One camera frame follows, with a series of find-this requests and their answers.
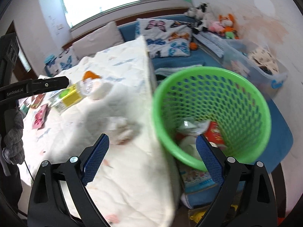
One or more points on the pink plush pig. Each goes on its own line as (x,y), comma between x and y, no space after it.
(216,27)

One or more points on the cartoon printed blue cushion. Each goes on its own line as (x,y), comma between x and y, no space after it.
(196,179)

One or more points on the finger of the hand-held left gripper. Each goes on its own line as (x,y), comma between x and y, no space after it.
(52,84)

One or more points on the striped folded cloth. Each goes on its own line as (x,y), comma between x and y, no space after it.
(211,43)

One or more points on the pink snack wrapper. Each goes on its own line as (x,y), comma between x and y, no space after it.
(40,118)

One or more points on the small plastic jelly cup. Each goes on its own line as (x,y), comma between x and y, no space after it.
(95,88)

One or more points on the green plastic mesh basket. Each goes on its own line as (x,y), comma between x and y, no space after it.
(236,99)

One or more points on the window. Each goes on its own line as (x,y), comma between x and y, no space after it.
(99,0)

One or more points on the yellow toy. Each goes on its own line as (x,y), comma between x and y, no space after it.
(197,217)

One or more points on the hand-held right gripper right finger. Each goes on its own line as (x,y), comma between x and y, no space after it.
(210,160)

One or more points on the cartoon printed bag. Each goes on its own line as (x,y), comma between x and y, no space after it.
(37,101)

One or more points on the patterned cloth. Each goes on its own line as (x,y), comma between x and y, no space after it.
(265,58)

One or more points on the person's left hand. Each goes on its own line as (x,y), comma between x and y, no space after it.
(14,141)

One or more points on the butterfly print pillow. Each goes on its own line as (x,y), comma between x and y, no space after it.
(64,61)
(165,37)

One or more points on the red printed cylindrical can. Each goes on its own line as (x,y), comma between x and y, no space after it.
(214,132)

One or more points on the small orange ball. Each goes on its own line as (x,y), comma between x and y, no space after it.
(194,46)

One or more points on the yellow snack piece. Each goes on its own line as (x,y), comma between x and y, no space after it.
(91,75)

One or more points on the crumpled white paper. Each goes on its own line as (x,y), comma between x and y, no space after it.
(119,130)

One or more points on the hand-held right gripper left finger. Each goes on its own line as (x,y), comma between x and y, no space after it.
(94,160)

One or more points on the white printed wrapper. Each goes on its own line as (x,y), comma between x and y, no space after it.
(191,127)

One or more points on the milk carton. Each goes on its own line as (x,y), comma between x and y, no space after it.
(68,98)

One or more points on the black and white plush cow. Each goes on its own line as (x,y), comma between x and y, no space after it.
(203,16)

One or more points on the clear plastic storage box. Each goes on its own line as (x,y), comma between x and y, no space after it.
(255,71)

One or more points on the blue stool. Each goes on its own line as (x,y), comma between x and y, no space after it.
(279,127)

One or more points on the grey cushion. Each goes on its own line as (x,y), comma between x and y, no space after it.
(99,39)

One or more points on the small white plush dog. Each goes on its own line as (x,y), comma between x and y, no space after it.
(190,11)

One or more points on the orange plush fox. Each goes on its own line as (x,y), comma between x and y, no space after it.
(228,24)

